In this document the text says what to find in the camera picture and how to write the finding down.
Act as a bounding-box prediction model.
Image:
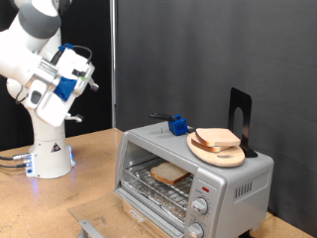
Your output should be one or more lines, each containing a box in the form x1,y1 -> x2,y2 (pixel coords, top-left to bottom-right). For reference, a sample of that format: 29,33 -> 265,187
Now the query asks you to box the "silver toaster oven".
113,119 -> 275,238

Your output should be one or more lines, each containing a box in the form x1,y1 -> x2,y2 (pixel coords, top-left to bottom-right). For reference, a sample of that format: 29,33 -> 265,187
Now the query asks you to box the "black fabric curtain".
0,0 -> 115,152

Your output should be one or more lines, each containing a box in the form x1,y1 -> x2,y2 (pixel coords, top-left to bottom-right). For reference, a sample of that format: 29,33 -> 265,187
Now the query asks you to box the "black base cable silver connector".
0,153 -> 33,162

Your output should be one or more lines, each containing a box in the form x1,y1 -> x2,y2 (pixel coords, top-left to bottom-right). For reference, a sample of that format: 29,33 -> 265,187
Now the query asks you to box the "glass oven door with handle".
67,188 -> 186,238

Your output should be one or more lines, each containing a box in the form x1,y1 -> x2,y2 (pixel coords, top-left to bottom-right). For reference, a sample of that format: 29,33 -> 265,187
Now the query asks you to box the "crumpled aluminium foil liner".
122,178 -> 187,223

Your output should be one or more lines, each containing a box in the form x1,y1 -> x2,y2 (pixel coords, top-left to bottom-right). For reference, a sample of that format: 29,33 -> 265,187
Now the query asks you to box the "dark grey fabric backdrop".
115,0 -> 317,237

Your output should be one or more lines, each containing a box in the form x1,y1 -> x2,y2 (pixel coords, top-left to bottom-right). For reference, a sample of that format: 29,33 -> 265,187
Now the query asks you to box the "vertical metal pole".
109,0 -> 118,129

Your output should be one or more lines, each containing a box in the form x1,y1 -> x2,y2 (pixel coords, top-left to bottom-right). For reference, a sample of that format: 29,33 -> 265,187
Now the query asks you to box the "metal spatula with blue block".
149,112 -> 196,137

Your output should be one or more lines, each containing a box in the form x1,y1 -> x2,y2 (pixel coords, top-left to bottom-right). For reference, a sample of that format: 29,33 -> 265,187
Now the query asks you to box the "round wooden cutting board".
186,132 -> 246,169

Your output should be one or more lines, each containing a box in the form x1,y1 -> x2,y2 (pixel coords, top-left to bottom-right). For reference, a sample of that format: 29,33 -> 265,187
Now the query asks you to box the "wooden base under oven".
122,200 -> 166,238

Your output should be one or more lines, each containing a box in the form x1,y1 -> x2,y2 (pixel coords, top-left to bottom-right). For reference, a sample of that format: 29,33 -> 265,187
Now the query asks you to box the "black metal bookend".
228,87 -> 260,159

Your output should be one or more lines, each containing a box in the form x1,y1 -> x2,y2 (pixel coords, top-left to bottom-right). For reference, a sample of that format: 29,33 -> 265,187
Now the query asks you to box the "wrist camera on blue mount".
53,67 -> 91,102

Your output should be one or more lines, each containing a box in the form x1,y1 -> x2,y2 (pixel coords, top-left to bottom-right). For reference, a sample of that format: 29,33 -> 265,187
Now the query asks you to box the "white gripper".
34,48 -> 100,129

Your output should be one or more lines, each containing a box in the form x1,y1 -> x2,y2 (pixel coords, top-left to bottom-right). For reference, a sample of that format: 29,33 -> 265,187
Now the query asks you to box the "silver oven dial knob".
191,197 -> 209,216
186,222 -> 205,238

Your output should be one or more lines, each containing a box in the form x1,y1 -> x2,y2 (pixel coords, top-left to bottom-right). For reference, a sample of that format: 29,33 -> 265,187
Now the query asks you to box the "white bread slice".
150,162 -> 191,185
190,138 -> 227,154
195,127 -> 242,148

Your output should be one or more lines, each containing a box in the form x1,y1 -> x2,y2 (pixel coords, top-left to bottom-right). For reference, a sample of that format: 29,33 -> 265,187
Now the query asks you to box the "wire oven rack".
122,157 -> 195,223

